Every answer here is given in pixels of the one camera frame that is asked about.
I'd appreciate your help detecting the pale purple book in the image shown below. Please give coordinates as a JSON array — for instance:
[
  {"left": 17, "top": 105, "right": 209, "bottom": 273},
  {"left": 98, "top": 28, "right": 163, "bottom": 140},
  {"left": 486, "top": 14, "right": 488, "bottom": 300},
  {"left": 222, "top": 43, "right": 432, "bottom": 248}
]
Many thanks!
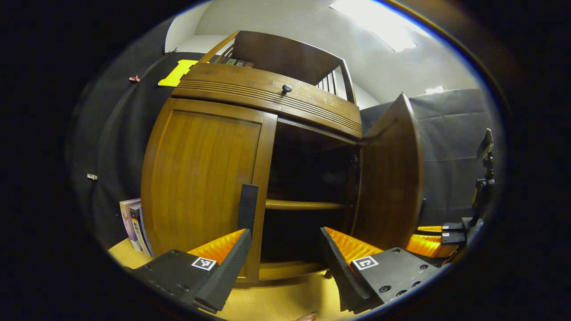
[{"left": 119, "top": 198, "right": 143, "bottom": 251}]

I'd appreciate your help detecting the black door handle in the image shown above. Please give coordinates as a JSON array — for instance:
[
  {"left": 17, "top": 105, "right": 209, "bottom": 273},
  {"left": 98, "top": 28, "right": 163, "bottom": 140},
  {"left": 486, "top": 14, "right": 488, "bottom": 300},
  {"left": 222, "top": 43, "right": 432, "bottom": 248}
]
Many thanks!
[{"left": 237, "top": 183, "right": 260, "bottom": 237}]

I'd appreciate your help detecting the wooden double-door shoe cabinet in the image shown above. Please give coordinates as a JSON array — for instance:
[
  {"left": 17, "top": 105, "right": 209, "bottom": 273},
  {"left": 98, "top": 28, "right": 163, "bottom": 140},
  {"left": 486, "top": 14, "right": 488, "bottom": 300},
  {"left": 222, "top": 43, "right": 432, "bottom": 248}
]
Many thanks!
[{"left": 141, "top": 30, "right": 425, "bottom": 288}]

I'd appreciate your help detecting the ceiling light panel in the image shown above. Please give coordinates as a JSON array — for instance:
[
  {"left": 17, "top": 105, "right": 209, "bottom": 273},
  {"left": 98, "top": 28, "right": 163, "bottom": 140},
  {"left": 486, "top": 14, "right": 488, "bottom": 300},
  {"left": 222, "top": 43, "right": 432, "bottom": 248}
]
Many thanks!
[{"left": 329, "top": 0, "right": 431, "bottom": 53}]

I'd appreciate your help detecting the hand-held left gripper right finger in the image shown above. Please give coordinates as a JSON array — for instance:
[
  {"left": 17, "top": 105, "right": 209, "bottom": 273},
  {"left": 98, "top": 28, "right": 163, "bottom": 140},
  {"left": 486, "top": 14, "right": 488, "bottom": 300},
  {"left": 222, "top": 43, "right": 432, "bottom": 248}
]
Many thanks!
[{"left": 319, "top": 226, "right": 443, "bottom": 314}]

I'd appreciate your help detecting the dark book with orange print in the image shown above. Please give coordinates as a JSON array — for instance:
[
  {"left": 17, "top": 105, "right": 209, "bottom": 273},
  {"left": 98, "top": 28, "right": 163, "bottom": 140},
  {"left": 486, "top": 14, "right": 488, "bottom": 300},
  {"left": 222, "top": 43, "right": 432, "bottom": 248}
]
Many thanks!
[{"left": 129, "top": 204, "right": 152, "bottom": 257}]

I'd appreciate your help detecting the wooden inner cabinet shelf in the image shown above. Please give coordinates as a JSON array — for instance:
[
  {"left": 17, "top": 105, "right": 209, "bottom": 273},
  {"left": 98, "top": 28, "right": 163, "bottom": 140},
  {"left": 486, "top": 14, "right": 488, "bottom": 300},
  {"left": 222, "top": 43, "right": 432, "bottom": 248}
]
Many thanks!
[{"left": 265, "top": 199, "right": 347, "bottom": 211}]

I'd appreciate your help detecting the wooden cabinet door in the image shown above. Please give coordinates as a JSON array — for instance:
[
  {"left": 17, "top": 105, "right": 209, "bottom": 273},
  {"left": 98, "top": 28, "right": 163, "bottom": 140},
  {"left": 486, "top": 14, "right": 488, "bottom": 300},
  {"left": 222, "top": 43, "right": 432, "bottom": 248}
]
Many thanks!
[
  {"left": 351, "top": 92, "right": 425, "bottom": 251},
  {"left": 141, "top": 98, "right": 278, "bottom": 284}
]

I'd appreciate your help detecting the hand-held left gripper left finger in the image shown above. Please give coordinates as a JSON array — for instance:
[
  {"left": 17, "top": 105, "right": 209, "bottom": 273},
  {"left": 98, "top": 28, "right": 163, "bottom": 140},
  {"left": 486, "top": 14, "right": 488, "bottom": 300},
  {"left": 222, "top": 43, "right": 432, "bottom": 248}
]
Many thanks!
[{"left": 125, "top": 228, "right": 253, "bottom": 314}]

